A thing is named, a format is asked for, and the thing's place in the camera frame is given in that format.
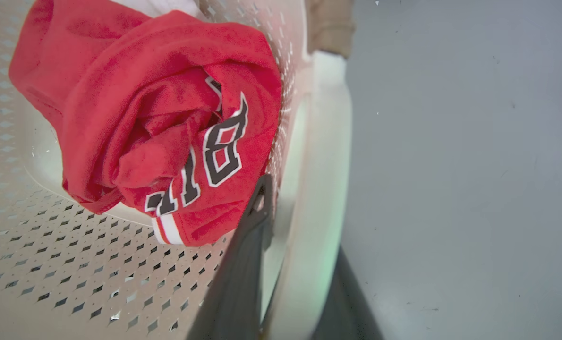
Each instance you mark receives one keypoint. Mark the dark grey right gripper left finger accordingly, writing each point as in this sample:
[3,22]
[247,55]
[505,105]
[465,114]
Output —
[236,283]

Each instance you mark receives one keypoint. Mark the white perforated plastic laundry basket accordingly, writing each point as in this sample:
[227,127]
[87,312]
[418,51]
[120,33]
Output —
[63,264]

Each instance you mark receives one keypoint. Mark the red sports jersey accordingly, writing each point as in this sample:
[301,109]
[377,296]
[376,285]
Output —
[144,118]

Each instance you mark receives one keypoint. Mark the white garment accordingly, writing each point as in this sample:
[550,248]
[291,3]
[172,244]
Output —
[160,7]

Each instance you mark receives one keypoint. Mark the beige cloth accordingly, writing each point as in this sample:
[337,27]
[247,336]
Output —
[330,26]

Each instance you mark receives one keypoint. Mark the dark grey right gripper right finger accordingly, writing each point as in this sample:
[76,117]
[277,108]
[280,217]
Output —
[342,307]

